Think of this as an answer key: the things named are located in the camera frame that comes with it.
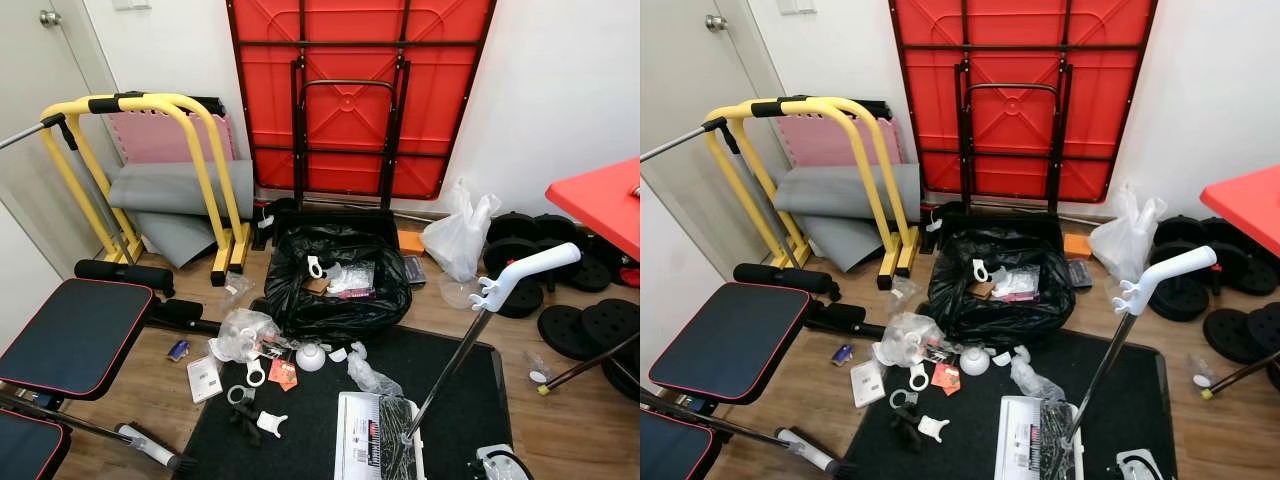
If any black floor mat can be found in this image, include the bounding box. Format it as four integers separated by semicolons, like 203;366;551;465
173;323;514;480
843;328;1176;480

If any red table top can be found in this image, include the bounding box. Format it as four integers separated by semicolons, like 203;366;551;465
1200;163;1280;259
545;157;641;263

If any black dumbbell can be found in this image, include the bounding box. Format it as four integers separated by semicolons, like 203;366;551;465
535;214;614;294
1205;216;1280;297
1150;214;1213;324
485;212;548;321

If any black weight plate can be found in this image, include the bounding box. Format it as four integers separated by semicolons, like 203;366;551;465
582;297;641;353
538;303;603;362
1203;307;1264;367
1248;300;1280;353

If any silver metal bar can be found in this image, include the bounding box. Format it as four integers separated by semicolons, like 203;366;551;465
640;125;716;164
0;122;51;153

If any dark table leg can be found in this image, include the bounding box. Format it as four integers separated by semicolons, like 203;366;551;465
537;333;641;397
1200;352;1280;401

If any large black bench pad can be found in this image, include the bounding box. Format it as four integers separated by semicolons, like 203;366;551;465
0;277;156;402
648;281;813;403

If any long black foam roller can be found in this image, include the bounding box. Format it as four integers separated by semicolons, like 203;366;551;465
74;259;177;298
733;262;836;301

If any white door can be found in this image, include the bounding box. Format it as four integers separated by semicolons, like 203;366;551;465
0;0;131;281
640;0;796;296

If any white plastic bag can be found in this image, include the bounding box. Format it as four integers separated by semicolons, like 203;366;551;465
1087;182;1168;286
421;178;502;284

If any pink foam mat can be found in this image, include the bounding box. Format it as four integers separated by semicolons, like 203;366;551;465
107;112;238;166
775;115;906;169

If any small black bench pad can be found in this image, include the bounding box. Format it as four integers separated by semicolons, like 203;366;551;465
640;408;723;480
0;407;73;480

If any short black foam roller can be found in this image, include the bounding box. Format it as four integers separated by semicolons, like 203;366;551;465
150;298;223;336
810;300;881;336

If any red folding table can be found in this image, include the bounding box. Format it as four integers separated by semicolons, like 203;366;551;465
225;0;498;201
888;0;1161;204

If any white paper packet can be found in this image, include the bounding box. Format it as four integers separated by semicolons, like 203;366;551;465
850;359;889;409
186;354;224;404

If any silver bench leg bar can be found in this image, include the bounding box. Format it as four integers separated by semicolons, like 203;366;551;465
640;385;856;476
0;385;198;473

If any crumpled clear plastic bag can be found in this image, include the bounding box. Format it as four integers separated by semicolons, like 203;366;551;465
208;308;283;363
872;311;949;369

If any clear plastic wrapper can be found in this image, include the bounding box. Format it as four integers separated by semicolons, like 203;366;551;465
1008;345;1063;401
346;342;403;397

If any black rubbish bag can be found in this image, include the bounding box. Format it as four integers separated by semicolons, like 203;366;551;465
262;222;414;348
925;225;1078;349

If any yellow exercise frame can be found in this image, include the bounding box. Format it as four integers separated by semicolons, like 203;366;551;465
703;95;923;291
38;92;253;288

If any black bag with white cord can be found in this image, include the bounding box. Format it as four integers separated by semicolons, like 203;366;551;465
254;197;301;251
922;200;966;251

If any small black bracket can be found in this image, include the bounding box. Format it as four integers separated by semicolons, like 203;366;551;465
226;385;261;433
888;389;923;441

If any dark metal folding frame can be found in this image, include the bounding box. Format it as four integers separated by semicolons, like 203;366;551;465
290;57;411;213
953;60;1073;216

